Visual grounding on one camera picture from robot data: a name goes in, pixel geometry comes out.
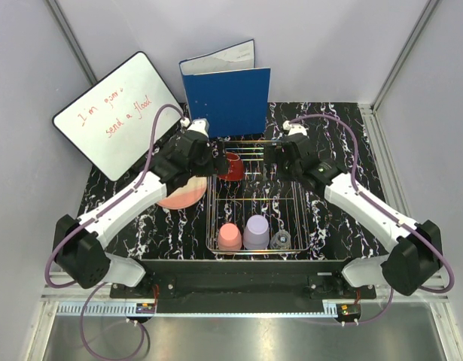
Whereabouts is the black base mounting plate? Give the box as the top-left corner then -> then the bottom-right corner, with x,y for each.
110,259 -> 376,317

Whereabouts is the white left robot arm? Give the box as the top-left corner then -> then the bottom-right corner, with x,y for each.
51,119 -> 226,298

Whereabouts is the clear glass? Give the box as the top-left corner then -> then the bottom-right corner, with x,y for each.
270,230 -> 291,250

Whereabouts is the whiteboard with red writing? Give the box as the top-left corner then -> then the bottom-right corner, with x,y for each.
53,52 -> 179,181

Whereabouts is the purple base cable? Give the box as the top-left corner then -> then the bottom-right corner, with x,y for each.
81,284 -> 152,359
342,285 -> 397,326

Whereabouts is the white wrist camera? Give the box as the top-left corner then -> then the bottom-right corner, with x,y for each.
282,121 -> 308,137
180,117 -> 209,137

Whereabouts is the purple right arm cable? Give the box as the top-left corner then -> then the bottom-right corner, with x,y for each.
287,114 -> 455,293

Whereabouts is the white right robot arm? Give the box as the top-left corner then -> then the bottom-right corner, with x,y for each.
264,133 -> 443,299

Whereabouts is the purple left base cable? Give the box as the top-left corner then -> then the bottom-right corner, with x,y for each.
81,284 -> 152,359

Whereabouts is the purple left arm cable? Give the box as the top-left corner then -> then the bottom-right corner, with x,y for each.
44,104 -> 190,288

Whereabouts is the cream and pink plate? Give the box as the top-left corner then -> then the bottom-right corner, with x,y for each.
157,177 -> 207,210

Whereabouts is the pink cup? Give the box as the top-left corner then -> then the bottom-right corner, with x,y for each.
218,223 -> 242,250

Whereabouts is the wire dish rack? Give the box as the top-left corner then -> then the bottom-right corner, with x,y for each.
206,140 -> 311,256

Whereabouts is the lilac cup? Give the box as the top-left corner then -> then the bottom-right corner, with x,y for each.
242,215 -> 270,250

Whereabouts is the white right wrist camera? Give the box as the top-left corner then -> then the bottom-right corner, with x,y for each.
282,121 -> 308,137

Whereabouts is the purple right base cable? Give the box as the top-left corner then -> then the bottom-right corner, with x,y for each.
342,285 -> 397,326

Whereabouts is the red bowl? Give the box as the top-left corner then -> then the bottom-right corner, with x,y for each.
217,152 -> 245,181

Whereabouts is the blue ring binder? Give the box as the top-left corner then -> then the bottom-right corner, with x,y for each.
179,39 -> 271,138

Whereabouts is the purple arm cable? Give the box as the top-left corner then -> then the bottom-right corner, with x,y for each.
44,104 -> 190,288
287,114 -> 455,293

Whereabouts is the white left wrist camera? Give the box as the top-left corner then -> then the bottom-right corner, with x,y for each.
180,117 -> 209,137

